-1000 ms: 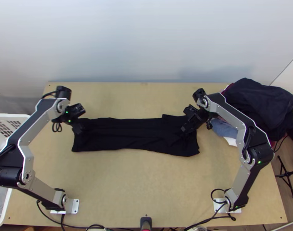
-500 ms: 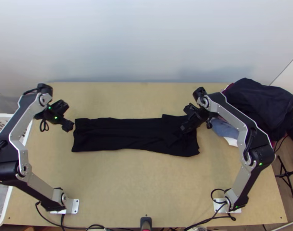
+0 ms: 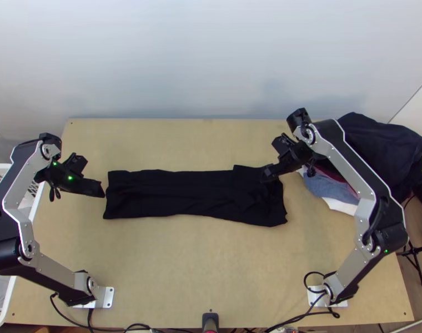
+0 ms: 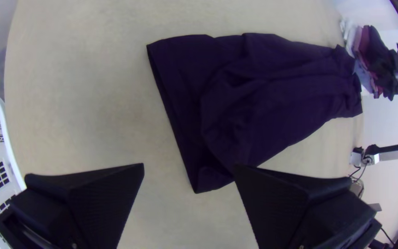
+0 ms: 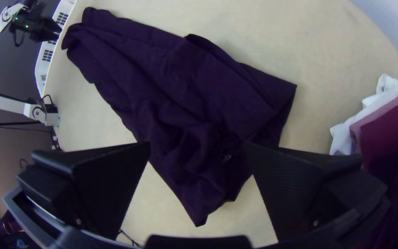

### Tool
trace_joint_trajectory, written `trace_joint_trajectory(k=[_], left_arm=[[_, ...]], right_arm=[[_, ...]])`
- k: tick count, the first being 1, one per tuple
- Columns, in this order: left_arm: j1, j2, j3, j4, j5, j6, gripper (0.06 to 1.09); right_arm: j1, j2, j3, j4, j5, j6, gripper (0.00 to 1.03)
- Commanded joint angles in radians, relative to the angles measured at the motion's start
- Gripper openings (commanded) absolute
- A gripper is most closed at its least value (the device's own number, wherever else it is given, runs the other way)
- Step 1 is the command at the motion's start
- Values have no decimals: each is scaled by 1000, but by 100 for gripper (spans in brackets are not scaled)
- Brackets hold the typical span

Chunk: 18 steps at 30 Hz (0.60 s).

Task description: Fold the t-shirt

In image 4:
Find black t-shirt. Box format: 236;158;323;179
146;32;364;194

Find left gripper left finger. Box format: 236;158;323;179
11;163;146;249

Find black cable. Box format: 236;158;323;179
348;161;369;184

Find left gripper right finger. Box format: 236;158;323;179
233;164;378;249

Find pile of folded clothes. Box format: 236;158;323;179
340;20;398;101

